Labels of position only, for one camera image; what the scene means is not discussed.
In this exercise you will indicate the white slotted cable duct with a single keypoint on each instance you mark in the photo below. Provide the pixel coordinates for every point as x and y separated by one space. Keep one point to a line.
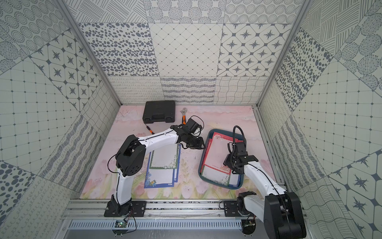
208 224

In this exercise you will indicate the small orange black screwdriver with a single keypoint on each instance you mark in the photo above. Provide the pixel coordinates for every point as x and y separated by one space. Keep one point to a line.
150 130

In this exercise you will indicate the aluminium mounting rail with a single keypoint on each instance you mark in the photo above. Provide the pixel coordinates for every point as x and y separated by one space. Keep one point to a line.
155 209

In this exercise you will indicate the teal plastic storage box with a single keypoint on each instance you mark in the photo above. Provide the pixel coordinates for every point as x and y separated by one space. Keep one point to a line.
236 180

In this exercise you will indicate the right round circuit board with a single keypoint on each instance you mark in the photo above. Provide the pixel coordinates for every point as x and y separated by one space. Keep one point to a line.
248 226

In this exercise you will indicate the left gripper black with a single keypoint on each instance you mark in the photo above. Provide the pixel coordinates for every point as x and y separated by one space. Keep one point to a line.
196 143

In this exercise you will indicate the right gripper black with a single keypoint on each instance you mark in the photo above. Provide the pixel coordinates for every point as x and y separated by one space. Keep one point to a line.
227 162

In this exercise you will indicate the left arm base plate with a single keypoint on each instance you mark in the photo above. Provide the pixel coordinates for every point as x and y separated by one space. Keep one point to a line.
136 208

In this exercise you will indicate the red bordered stationery paper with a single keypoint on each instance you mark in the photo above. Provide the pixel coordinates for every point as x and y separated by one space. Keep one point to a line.
216 153

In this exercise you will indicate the left green circuit board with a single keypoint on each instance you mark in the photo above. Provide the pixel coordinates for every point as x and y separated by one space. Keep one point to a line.
120 228

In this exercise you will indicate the black plastic tool case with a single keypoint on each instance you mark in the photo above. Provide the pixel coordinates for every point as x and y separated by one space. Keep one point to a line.
159 111

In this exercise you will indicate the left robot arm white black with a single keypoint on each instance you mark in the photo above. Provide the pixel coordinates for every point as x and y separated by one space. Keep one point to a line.
130 156

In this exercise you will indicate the blue floral stationery paper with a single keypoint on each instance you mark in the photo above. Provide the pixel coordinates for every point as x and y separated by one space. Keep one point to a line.
158 178
176 171

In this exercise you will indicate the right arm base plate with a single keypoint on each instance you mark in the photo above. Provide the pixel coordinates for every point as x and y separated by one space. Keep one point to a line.
233 208

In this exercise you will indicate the green floral stationery paper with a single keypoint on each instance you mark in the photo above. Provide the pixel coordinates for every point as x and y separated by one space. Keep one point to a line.
165 157

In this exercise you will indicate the green bordered scalloped stationery paper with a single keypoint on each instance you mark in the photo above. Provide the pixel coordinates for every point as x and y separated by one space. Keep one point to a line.
211 175

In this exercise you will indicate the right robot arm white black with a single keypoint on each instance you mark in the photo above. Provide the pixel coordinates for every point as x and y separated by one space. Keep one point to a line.
279 210

